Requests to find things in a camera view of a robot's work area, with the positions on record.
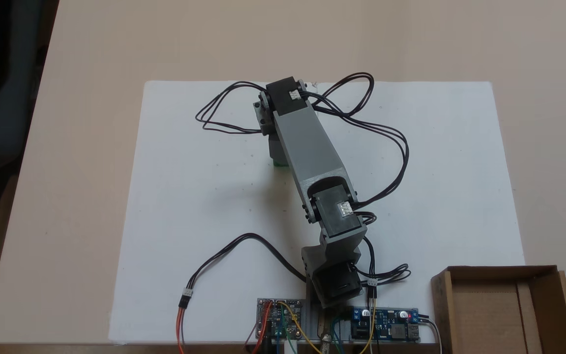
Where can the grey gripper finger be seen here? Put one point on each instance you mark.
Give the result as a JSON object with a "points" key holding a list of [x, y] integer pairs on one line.
{"points": [[277, 147]]}

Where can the green dice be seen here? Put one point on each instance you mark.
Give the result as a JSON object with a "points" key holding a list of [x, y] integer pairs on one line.
{"points": [[280, 162]]}

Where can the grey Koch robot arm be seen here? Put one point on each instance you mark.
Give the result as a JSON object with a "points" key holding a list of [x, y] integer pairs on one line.
{"points": [[307, 142]]}

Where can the white paper sheet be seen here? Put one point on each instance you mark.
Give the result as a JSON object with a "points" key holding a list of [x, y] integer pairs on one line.
{"points": [[189, 196], [450, 172]]}

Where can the green circuit board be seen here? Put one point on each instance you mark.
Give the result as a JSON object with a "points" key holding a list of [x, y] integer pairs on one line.
{"points": [[268, 319]]}

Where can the blue circuit board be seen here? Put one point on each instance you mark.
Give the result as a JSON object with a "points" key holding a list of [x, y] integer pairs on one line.
{"points": [[386, 319]]}

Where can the brown cardboard box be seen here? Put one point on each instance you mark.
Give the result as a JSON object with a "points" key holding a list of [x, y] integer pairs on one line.
{"points": [[484, 314]]}

